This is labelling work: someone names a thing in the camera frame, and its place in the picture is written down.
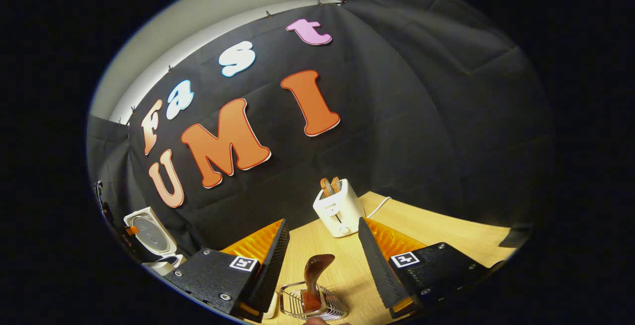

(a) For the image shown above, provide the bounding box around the metal wire chopstick holder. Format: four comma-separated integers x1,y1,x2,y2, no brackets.
279,281,348,322

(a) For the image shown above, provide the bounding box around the white toaster cable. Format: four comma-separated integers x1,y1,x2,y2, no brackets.
365,196,392,219

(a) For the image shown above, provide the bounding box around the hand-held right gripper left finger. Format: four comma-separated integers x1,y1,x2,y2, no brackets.
163,218,291,323

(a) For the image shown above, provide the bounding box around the brown wooden spoon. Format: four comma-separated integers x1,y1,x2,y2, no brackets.
302,254,336,313

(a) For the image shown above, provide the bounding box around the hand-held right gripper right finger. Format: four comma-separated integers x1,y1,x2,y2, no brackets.
357,217,497,320

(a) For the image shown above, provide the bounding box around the white rice cooker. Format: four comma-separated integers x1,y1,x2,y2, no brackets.
123,206,187,276

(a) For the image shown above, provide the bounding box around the white toaster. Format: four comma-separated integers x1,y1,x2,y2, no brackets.
313,179,366,238

